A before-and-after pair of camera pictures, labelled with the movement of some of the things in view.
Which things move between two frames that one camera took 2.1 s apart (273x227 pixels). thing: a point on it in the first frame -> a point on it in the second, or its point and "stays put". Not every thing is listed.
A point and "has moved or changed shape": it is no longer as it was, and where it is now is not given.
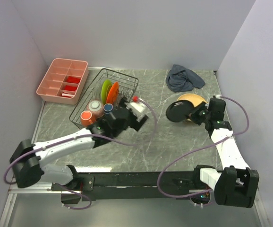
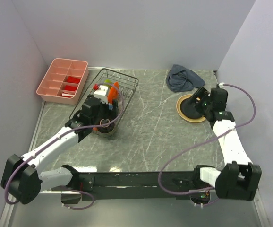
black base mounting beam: [136, 186] stays put
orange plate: [113, 93] stays put
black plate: [179, 110] has moved or changed shape
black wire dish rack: [107, 90] stays put
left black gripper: [135, 124] -> [110, 114]
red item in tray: [72, 79] stays put
